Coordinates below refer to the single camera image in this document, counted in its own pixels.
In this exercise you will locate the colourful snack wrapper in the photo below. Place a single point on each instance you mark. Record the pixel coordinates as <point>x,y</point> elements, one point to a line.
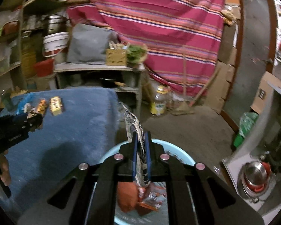
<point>42,106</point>

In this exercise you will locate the clear orange-edged plastic bag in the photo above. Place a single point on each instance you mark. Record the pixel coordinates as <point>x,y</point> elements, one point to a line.
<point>153,196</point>

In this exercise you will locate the blue plastic bag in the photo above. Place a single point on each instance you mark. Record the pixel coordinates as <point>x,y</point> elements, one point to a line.
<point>25,103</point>

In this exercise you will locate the yellow wicker utensil basket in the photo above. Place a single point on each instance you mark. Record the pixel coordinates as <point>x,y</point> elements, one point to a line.
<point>116,54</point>

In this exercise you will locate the steel pot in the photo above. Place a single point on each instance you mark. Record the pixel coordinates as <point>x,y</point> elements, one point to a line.
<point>54,24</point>

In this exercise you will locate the black white patterned packet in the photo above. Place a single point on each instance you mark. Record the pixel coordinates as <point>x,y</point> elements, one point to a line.
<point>136,137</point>

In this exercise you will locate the green glass jar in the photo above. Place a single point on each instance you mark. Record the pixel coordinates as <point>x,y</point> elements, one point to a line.
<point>6,100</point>

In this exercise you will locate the clear yellow-cap bottle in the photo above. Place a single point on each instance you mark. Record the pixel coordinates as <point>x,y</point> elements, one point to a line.
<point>160,101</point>

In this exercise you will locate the blue textured table cloth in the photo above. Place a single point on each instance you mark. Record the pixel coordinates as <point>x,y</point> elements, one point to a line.
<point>83,132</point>

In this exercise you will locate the steel bowl with red rim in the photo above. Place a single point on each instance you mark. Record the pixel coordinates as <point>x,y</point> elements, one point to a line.
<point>255,178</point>

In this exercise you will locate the pink striped curtain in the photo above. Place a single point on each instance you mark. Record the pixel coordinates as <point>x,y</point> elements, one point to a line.
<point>182,36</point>

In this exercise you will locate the white plastic bucket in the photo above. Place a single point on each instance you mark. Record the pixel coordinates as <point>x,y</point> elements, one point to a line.
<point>55,43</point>

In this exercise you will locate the orange plastic bag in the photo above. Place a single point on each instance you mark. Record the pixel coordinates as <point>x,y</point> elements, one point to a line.
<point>127,196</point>

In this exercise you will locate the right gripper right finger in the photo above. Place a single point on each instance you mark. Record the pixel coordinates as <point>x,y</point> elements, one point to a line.
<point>195,195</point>

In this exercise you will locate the grey side table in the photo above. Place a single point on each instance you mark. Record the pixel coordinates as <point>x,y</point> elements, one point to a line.
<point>125,81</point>

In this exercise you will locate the grey cushion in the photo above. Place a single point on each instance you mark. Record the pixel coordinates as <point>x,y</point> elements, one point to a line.
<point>89,43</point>

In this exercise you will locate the yellow red box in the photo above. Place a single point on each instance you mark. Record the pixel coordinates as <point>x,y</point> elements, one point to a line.
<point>56,105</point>

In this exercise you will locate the green plastic bag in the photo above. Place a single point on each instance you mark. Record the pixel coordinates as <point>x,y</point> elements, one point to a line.
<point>247,122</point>

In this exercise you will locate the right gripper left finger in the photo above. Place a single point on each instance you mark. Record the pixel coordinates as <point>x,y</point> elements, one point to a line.
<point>87,195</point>

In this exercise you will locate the yellow oil jug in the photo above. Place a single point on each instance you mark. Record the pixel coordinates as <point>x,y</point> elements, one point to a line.
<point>28,60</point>

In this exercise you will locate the red plastic basin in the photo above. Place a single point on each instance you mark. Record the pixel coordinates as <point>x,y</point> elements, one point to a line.
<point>44,68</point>

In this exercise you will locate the wooden shelf unit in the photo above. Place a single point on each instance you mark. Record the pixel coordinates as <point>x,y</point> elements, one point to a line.
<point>22,21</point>

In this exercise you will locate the person's hand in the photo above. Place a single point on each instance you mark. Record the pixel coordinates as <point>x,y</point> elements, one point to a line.
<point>4,165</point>

